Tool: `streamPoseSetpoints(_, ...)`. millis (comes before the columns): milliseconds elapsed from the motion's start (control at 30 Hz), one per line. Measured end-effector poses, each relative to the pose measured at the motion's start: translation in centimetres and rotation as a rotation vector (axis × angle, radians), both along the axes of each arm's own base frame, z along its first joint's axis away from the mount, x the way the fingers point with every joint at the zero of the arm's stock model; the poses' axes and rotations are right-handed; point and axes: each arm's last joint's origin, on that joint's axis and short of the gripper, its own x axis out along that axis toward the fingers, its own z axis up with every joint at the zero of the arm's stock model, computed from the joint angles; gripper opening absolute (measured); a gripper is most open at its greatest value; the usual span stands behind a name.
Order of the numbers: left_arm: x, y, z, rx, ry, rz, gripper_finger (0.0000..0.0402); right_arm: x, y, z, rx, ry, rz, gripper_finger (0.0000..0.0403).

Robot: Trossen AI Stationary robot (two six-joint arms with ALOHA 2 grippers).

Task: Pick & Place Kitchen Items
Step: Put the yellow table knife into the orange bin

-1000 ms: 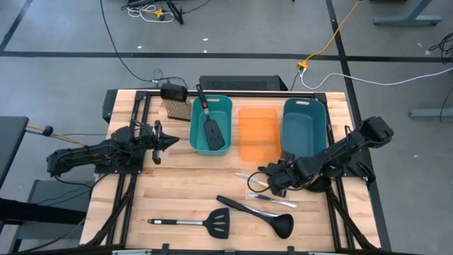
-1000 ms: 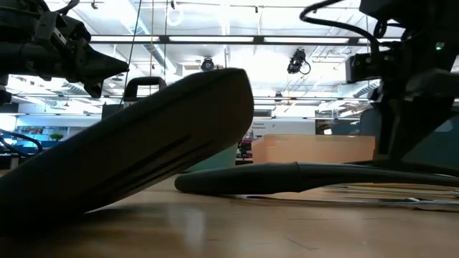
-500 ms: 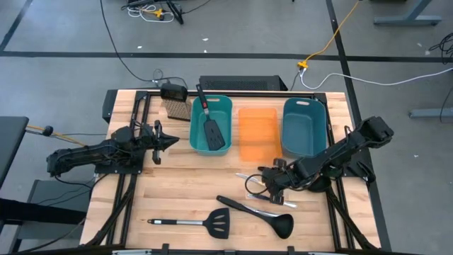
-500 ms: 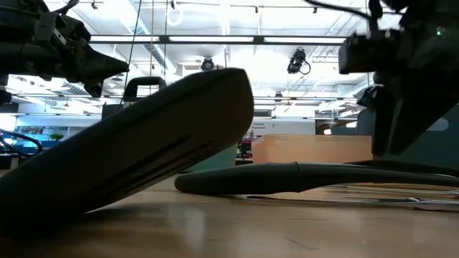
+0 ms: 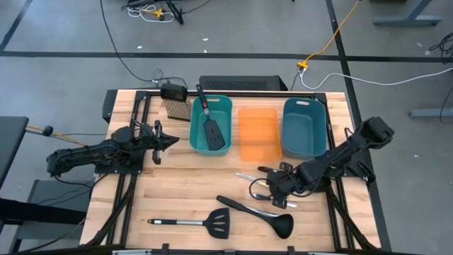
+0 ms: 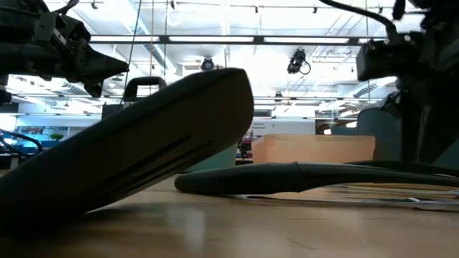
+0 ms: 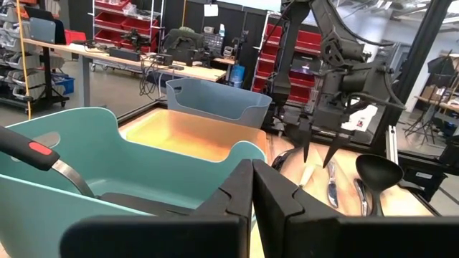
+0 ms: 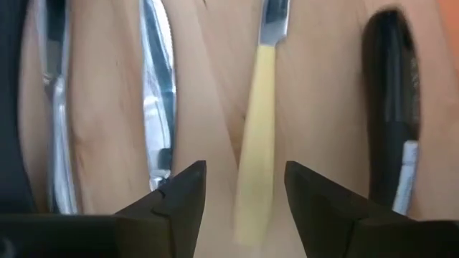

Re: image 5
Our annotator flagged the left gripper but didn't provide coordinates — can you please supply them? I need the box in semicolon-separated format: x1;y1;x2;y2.
141;120;180;164

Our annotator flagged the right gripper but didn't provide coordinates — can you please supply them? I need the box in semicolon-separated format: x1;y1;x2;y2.
263;161;302;210

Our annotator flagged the knife with cream handle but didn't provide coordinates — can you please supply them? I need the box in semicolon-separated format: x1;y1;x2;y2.
236;172;270;188

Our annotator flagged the black ladle plain handle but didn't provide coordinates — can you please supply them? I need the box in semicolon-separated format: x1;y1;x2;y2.
216;195;294;239

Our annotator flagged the black spatula red-marked handle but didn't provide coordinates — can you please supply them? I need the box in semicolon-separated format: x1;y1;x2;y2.
195;84;227;152

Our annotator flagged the black spatula steel handle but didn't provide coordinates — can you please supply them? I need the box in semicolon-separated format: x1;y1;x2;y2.
147;207;231;239

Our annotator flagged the teal green plastic bin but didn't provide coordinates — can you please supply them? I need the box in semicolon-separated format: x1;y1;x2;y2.
189;94;234;157

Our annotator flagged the orange translucent plastic tray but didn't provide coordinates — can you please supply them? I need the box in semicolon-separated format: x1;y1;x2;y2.
237;107;283;162

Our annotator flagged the dark blue plastic bin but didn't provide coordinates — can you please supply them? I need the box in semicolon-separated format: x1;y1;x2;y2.
281;97;328;160

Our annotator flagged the black mesh computer case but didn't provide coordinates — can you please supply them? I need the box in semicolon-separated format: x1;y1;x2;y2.
199;74;289;92

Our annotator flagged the black beam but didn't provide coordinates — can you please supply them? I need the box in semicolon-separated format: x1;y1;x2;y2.
0;198;88;226

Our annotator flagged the black desk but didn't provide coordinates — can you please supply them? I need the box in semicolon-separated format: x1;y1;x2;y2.
0;115;30;189

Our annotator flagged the grey desk foot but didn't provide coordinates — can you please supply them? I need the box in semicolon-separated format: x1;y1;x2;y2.
408;108;453;119
374;0;442;26

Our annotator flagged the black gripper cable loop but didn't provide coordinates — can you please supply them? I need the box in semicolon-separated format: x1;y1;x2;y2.
248;178;275;201

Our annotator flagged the metal box grater black handle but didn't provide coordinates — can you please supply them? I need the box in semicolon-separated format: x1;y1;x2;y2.
159;83;193;123

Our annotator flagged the black floor cable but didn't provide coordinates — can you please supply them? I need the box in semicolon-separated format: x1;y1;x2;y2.
99;0;188;89

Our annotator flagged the black table corner bracket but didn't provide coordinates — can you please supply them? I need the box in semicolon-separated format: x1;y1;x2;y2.
102;89;119;124

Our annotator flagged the yellow cord with black knob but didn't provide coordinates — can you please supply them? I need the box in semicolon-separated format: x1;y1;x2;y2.
26;124;88;147

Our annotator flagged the yellow extension cable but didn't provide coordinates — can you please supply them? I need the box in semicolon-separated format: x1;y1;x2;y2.
296;0;362;69

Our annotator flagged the white coiled cable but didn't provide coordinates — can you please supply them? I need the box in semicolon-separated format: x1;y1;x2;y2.
127;4;176;23

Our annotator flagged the white floor cable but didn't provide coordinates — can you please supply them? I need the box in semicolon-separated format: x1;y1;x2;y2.
299;67;453;91

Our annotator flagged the black cable bundle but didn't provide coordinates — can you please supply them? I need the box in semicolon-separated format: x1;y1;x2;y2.
428;32;453;65

